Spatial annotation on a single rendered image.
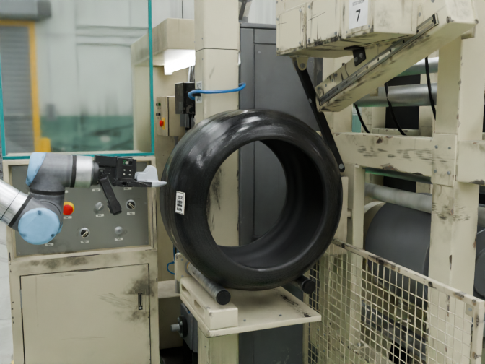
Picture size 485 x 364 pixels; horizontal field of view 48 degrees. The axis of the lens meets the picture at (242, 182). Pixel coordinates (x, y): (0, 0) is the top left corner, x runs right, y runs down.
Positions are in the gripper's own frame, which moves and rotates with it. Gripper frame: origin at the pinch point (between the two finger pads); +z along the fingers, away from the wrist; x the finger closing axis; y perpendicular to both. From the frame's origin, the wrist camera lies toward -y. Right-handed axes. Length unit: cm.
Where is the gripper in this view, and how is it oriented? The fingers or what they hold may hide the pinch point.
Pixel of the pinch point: (162, 185)
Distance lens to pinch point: 160.1
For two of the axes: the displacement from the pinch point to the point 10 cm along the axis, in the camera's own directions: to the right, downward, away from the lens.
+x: -3.5, -1.2, 9.3
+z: 9.3, 0.7, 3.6
